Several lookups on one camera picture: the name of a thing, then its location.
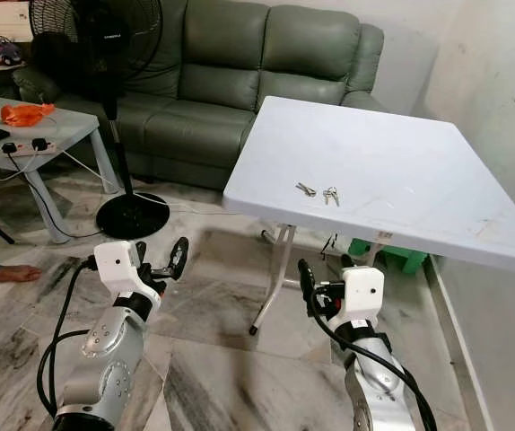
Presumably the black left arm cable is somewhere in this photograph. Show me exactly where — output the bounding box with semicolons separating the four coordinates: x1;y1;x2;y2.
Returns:
36;256;99;423

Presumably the white power strip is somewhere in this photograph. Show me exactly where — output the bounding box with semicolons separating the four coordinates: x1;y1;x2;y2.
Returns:
2;136;59;155

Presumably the small white side table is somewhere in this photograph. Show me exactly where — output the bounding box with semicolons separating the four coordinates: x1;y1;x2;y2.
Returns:
0;108;122;245

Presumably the green leather sofa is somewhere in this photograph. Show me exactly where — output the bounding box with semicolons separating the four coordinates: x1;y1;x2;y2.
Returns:
11;0;387;191

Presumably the white cardboard box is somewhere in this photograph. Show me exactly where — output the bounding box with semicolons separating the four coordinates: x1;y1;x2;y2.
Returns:
0;0;34;41

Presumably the person's bare foot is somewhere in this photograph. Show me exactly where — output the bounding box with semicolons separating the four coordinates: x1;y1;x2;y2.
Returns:
0;265;43;284

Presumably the black standing fan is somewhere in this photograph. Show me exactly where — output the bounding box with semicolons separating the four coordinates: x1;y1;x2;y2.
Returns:
29;0;170;241

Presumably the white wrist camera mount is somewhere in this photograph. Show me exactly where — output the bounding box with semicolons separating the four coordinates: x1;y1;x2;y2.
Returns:
334;266;386;331
94;240;151;313

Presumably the orange plastic bag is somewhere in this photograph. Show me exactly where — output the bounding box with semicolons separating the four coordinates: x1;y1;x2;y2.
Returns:
0;102;57;128

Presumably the green plastic crate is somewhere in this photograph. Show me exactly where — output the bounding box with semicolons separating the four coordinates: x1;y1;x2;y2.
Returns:
347;238;429;275

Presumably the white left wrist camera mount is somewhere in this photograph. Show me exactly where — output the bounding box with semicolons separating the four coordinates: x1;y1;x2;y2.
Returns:
94;240;151;313

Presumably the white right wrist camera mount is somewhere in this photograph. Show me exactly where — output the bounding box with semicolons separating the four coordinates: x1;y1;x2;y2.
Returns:
334;266;386;331

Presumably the white folding table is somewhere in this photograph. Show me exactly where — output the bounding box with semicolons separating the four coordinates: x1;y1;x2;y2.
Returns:
222;94;515;338

